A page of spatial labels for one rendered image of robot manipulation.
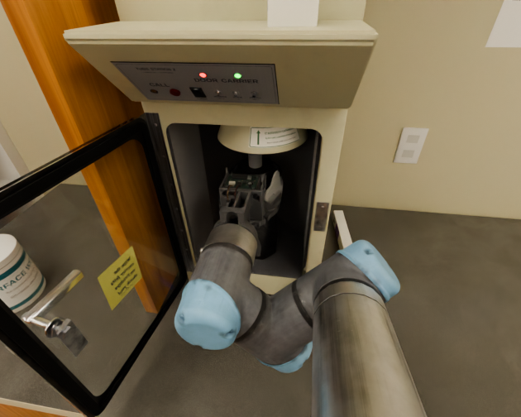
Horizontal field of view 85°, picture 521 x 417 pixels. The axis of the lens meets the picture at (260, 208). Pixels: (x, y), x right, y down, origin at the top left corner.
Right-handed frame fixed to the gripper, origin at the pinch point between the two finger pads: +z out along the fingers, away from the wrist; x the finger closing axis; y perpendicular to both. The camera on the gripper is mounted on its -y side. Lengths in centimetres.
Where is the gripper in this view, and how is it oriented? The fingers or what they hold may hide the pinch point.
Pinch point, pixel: (255, 181)
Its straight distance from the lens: 60.6
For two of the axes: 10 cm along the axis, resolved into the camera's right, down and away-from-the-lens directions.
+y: -0.2, -7.9, -6.1
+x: -9.9, -0.8, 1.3
